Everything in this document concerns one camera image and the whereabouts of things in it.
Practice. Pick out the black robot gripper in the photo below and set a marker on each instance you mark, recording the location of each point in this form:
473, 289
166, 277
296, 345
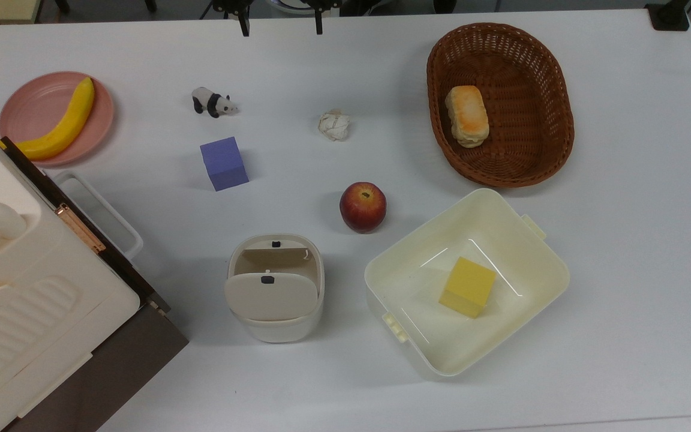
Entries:
228, 5

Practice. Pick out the white paper ball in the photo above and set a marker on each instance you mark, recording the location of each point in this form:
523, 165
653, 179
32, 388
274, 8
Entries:
334, 126

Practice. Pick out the cream trash can lid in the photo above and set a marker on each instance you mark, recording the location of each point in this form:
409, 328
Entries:
270, 297

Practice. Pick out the cream desktop trash can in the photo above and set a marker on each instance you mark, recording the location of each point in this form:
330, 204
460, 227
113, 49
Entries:
279, 333

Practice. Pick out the black and white panda figurine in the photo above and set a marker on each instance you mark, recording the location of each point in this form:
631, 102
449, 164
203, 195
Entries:
207, 101

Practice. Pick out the purple foam cube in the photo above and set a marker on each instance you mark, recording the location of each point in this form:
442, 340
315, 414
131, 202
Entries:
224, 165

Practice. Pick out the red apple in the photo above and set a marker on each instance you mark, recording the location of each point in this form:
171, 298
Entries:
362, 209

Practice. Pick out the toasted bread loaf toy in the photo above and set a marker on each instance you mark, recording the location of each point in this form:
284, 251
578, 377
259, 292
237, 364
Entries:
467, 117

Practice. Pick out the yellow toy banana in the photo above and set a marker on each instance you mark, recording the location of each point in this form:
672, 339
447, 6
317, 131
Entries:
72, 120

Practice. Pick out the brown wicker basket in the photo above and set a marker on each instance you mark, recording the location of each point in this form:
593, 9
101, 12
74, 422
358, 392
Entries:
531, 90

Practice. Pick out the pink round plate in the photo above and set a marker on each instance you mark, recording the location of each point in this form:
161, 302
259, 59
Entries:
33, 105

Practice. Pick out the copper metal latch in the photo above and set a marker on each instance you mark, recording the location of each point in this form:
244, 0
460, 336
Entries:
80, 228

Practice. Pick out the yellow foam block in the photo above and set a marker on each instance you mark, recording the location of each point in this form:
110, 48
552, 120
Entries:
467, 287

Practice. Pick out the cream plastic storage bin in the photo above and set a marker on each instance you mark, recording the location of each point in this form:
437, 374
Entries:
417, 336

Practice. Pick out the cream plastic cabinet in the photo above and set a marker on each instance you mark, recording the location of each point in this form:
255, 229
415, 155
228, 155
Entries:
21, 312

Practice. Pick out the black stand base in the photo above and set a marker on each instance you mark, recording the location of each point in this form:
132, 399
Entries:
669, 17

